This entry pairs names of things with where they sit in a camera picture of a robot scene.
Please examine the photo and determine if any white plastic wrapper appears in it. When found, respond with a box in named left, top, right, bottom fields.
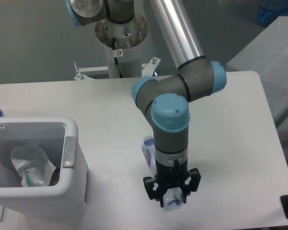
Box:
left=11, top=144, right=56, bottom=187

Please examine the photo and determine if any clear crushed plastic bottle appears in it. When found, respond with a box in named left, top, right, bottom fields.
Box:
left=141, top=135, right=183, bottom=211

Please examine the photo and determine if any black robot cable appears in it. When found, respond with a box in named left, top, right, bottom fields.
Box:
left=111, top=37, right=124, bottom=79

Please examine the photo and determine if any white covered box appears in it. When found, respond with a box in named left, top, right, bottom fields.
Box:
left=226, top=16, right=288, bottom=127

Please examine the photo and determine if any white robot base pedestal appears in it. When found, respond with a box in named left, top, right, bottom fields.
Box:
left=73, top=10, right=148, bottom=79

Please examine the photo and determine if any white plastic trash can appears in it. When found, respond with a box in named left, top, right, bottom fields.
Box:
left=0, top=117, right=89, bottom=217

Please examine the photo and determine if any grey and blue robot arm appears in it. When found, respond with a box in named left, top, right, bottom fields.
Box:
left=65, top=0, right=227, bottom=211

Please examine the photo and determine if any blue and yellow packet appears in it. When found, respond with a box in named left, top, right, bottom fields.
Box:
left=49, top=168, right=60, bottom=186

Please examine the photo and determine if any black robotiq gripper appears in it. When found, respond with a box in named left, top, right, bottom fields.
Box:
left=143, top=160, right=201, bottom=208

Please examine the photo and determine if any blue bag in background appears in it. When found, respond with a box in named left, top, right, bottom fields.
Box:
left=256, top=0, right=288, bottom=27

